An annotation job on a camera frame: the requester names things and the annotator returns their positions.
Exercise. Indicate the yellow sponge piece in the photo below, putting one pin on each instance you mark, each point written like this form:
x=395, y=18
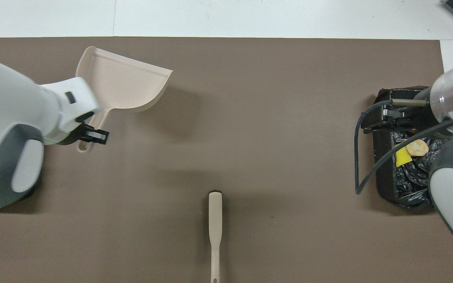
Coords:
x=402, y=158

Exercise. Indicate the beige foam chunk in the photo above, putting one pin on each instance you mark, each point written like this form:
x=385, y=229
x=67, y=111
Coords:
x=417, y=147

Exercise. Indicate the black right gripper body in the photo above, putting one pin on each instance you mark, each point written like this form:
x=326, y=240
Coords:
x=399, y=116

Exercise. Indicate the beige brush black bristles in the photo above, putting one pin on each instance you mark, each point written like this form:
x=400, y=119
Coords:
x=215, y=212

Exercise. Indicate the brown table mat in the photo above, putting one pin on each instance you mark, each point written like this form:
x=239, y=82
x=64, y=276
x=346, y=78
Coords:
x=250, y=157

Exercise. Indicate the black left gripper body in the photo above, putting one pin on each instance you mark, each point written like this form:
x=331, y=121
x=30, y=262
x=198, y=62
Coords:
x=89, y=136

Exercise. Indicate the beige plastic dustpan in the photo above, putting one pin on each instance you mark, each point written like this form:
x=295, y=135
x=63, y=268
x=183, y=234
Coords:
x=124, y=84

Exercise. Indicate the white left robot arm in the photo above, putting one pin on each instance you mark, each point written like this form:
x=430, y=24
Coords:
x=6, y=129

